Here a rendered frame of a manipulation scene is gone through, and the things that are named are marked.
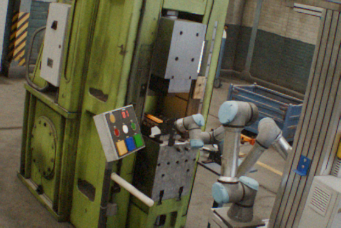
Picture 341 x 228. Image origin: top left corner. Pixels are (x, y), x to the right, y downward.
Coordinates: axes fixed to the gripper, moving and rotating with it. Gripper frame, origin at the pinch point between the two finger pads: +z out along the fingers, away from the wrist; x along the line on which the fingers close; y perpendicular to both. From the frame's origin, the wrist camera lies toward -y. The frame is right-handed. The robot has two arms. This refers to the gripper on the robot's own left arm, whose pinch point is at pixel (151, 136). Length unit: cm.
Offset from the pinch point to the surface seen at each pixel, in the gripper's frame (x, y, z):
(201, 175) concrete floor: -223, -76, 80
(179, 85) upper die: -44, 25, -8
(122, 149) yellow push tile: 20.8, -0.8, 9.6
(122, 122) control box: 10.9, 14.0, 10.4
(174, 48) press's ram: -34, 50, -17
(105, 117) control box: 26.6, 19.9, 10.5
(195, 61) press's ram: -54, 38, -21
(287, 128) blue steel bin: -420, -76, 13
